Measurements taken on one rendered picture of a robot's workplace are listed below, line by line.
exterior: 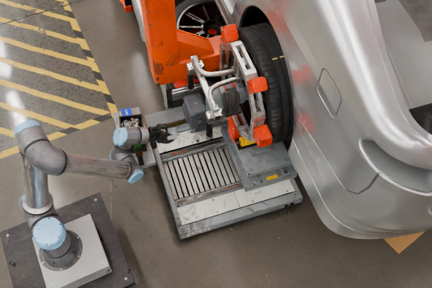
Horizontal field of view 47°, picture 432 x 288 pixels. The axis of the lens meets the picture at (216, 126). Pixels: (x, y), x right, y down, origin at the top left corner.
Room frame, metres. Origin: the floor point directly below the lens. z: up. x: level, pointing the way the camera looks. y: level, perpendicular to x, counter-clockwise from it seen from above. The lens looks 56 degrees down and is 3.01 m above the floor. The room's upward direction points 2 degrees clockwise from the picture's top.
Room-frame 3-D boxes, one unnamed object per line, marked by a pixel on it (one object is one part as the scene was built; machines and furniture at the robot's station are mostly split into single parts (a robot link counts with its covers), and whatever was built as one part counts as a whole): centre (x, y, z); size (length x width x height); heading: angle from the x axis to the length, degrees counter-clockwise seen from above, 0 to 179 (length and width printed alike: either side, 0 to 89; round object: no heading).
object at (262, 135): (1.41, -0.24, 0.85); 0.09 x 0.08 x 0.07; 20
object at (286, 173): (1.77, -0.29, 0.13); 0.50 x 0.36 x 0.10; 20
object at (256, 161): (1.77, -0.29, 0.32); 0.40 x 0.30 x 0.28; 20
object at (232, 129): (1.72, -0.16, 0.48); 0.16 x 0.12 x 0.17; 110
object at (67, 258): (0.94, 0.81, 0.45); 0.19 x 0.19 x 0.10
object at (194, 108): (1.99, 0.01, 0.26); 0.42 x 0.18 x 0.35; 110
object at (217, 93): (1.68, -0.06, 0.85); 0.21 x 0.14 x 0.14; 110
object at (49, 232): (0.94, 0.82, 0.59); 0.17 x 0.15 x 0.18; 35
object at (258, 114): (1.71, -0.13, 0.85); 0.54 x 0.07 x 0.54; 20
